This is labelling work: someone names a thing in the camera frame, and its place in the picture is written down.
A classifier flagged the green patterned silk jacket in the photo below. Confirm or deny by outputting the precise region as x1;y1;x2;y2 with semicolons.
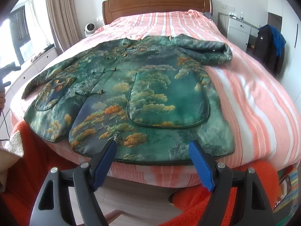
22;34;235;165

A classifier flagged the left hand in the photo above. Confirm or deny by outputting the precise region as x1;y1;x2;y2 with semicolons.
0;92;6;112

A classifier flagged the white window cabinet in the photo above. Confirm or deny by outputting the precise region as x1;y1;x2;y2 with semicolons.
1;47;58;139

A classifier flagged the pink striped bed sheet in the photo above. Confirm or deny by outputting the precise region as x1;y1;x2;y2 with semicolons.
16;10;300;188

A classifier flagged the beige curtain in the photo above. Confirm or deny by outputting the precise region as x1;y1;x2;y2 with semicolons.
46;0;82;52

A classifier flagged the white wardrobe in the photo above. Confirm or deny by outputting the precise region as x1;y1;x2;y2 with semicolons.
267;0;300;107

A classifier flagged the black jacket on chair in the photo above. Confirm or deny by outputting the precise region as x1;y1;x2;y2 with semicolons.
252;28;285;76

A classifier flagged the wooden headboard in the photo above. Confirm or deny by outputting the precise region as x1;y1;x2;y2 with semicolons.
102;0;213;24

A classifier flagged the blue garment on chair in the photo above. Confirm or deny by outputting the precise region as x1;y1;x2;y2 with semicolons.
258;24;286;56

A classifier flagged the white desk with drawers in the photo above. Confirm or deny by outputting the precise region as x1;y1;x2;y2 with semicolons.
217;12;259;52

